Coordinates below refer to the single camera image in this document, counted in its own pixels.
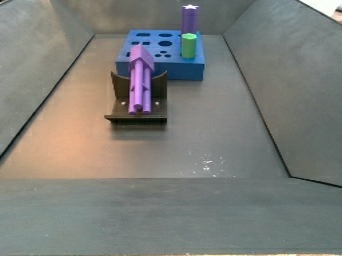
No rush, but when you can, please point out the purple three prong object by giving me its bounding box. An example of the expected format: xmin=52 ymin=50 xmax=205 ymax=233
xmin=129 ymin=44 xmax=154 ymax=115

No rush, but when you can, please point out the black curved fixture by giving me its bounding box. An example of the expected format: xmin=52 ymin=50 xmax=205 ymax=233
xmin=104 ymin=73 xmax=167 ymax=125

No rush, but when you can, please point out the blue foam hole board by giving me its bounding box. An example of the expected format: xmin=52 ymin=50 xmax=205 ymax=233
xmin=115 ymin=30 xmax=206 ymax=81

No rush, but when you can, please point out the green hexagonal peg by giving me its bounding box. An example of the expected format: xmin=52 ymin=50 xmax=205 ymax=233
xmin=182 ymin=33 xmax=198 ymax=59

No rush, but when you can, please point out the purple star prism peg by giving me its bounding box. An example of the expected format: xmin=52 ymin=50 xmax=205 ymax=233
xmin=182 ymin=4 xmax=199 ymax=33

